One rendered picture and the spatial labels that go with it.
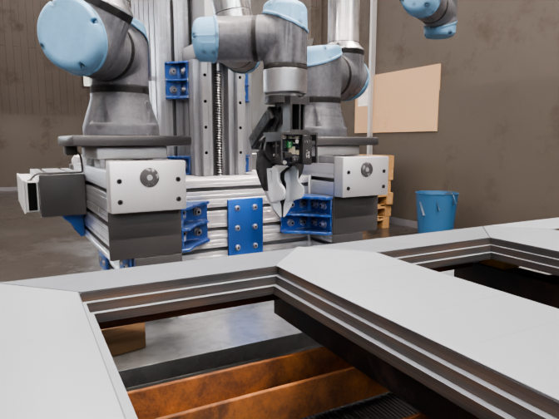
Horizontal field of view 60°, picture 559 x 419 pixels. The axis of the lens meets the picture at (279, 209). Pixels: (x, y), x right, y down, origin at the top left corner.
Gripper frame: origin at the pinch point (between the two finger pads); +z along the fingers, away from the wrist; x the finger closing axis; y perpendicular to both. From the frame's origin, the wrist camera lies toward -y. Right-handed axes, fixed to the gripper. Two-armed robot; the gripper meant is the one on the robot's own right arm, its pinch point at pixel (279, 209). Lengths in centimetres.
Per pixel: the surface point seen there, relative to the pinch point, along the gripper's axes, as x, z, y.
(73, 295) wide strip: -36.7, 5.4, 18.6
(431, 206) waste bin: 316, 51, -275
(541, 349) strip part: -3, 5, 53
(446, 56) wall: 375, -104, -320
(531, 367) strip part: -7, 5, 55
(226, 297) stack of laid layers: -18.0, 8.3, 19.0
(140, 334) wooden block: -25.3, 19.8, -2.2
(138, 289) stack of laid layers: -29.2, 6.0, 17.6
